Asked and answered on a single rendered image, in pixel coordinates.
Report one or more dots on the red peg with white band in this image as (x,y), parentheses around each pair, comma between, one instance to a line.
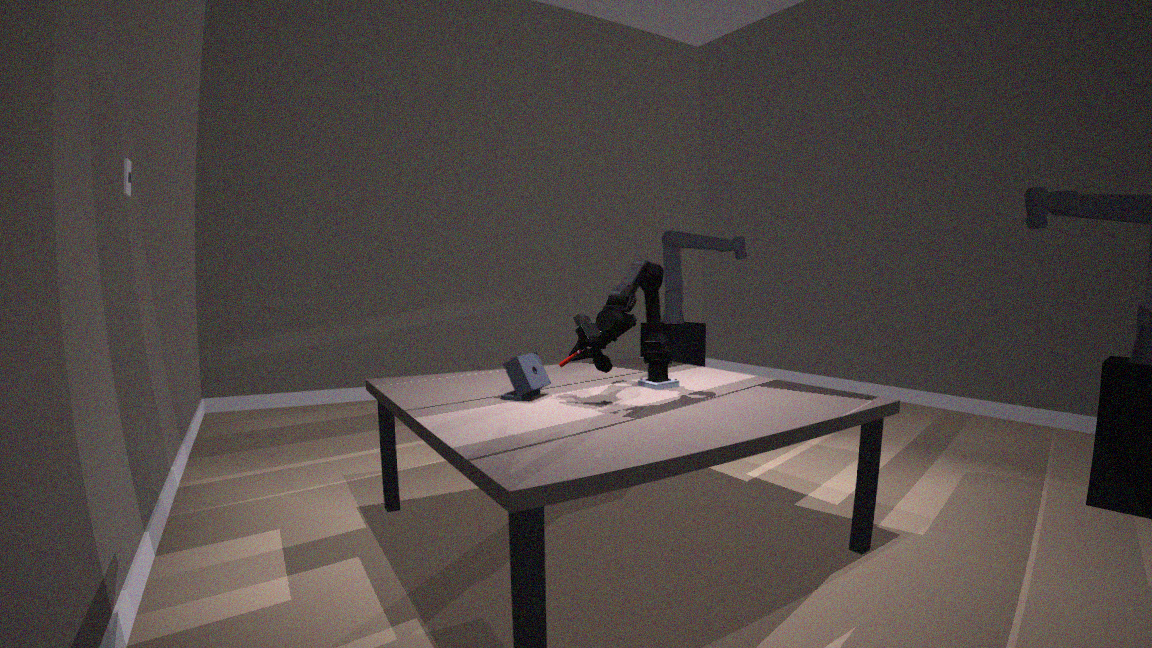
(567,360)

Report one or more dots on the dark blue sloped panel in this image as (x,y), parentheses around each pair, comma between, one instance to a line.
(527,375)

